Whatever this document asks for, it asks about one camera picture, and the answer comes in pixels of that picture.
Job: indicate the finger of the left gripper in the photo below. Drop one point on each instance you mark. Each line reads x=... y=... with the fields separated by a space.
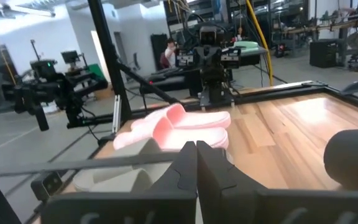
x=207 y=57
x=216 y=57

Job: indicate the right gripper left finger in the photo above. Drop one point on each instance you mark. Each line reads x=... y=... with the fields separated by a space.
x=182 y=177

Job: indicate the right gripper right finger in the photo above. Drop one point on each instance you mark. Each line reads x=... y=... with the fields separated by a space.
x=219 y=193

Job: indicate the pink foam slide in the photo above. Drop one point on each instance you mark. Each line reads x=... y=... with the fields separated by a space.
x=204 y=119
x=197 y=137

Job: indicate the grey foam slide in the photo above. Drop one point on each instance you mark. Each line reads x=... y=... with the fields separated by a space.
x=120 y=183
x=135 y=147

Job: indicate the mint green stapler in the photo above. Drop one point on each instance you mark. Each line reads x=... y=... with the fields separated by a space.
x=247 y=45

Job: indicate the person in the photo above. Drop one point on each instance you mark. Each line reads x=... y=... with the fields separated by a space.
x=170 y=54

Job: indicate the black desk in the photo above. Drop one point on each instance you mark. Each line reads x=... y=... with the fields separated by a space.
x=166 y=84

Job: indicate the black standing panel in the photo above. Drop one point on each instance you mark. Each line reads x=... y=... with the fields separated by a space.
x=158 y=49

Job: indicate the silver aluminium bar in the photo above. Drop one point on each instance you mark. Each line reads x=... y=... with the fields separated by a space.
x=117 y=115

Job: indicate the black crate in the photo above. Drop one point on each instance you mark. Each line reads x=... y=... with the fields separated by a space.
x=326 y=54

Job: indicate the green bin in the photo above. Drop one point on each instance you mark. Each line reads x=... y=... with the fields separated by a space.
x=96 y=71

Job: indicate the monitor on stand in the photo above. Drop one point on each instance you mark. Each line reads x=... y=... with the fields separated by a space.
x=70 y=57

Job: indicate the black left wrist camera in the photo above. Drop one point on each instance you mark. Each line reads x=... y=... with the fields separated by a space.
x=208 y=35

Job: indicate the black aluminium table frame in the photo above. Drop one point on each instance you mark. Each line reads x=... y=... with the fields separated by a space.
x=109 y=56

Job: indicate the black table-level camera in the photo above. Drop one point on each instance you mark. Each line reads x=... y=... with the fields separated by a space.
x=47 y=185

